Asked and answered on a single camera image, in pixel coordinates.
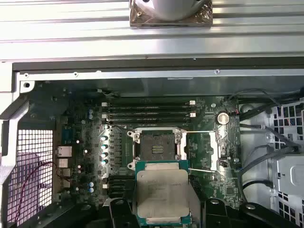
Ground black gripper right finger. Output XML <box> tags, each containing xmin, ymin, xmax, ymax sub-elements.
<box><xmin>203</xmin><ymin>197</ymin><xmax>280</xmax><ymax>228</ymax></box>

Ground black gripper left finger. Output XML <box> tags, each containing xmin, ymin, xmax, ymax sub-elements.
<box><xmin>82</xmin><ymin>198</ymin><xmax>136</xmax><ymax>228</ymax></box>

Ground CPU with silver lid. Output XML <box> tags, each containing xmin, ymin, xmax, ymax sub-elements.
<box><xmin>134</xmin><ymin>159</ymin><xmax>194</xmax><ymax>226</ymax></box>

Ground metal CPU socket cover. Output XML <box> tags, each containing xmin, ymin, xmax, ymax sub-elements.
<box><xmin>182</xmin><ymin>129</ymin><xmax>219</xmax><ymax>172</ymax></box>

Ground RAM slot black clips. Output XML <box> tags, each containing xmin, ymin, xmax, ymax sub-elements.
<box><xmin>106</xmin><ymin>118</ymin><xmax>190</xmax><ymax>124</ymax></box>
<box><xmin>106</xmin><ymin>106</ymin><xmax>190</xmax><ymax>113</ymax></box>
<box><xmin>108</xmin><ymin>176</ymin><xmax>135</xmax><ymax>182</ymax></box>

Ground CPU socket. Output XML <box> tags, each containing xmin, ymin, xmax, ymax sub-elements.
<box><xmin>127</xmin><ymin>128</ymin><xmax>189</xmax><ymax>172</ymax></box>

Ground green motherboard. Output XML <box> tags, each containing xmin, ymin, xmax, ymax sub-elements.
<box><xmin>53</xmin><ymin>95</ymin><xmax>242</xmax><ymax>214</ymax></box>

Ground silver ethernet port block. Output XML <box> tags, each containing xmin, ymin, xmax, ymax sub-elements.
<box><xmin>56</xmin><ymin>146</ymin><xmax>73</xmax><ymax>158</ymax></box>

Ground metal drive cage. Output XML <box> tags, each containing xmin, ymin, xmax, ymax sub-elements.
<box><xmin>267</xmin><ymin>87</ymin><xmax>304</xmax><ymax>228</ymax></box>

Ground blue VGA port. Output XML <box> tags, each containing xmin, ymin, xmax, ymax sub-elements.
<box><xmin>62</xmin><ymin>127</ymin><xmax>72</xmax><ymax>144</ymax></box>

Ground round silver coin battery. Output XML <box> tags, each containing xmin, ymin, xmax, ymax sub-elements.
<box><xmin>216</xmin><ymin>111</ymin><xmax>230</xmax><ymax>125</ymax></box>

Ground black and silver PC case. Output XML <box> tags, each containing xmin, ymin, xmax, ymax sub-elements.
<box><xmin>0</xmin><ymin>60</ymin><xmax>304</xmax><ymax>228</ymax></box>

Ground thick black cable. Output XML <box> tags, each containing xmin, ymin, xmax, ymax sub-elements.
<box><xmin>237</xmin><ymin>179</ymin><xmax>274</xmax><ymax>214</ymax></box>

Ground thin red wire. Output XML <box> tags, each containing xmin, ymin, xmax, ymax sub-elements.
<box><xmin>14</xmin><ymin>161</ymin><xmax>58</xmax><ymax>223</ymax></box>

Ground grey cable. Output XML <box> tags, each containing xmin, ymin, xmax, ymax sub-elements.
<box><xmin>239</xmin><ymin>122</ymin><xmax>299</xmax><ymax>152</ymax></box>

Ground small white wire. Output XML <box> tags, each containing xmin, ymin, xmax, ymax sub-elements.
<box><xmin>97</xmin><ymin>89</ymin><xmax>119</xmax><ymax>97</ymax></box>

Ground thin black cable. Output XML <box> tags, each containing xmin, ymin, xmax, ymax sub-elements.
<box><xmin>228</xmin><ymin>88</ymin><xmax>285</xmax><ymax>107</ymax></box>

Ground square brown base plate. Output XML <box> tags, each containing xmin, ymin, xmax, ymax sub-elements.
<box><xmin>129</xmin><ymin>0</ymin><xmax>214</xmax><ymax>29</ymax></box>

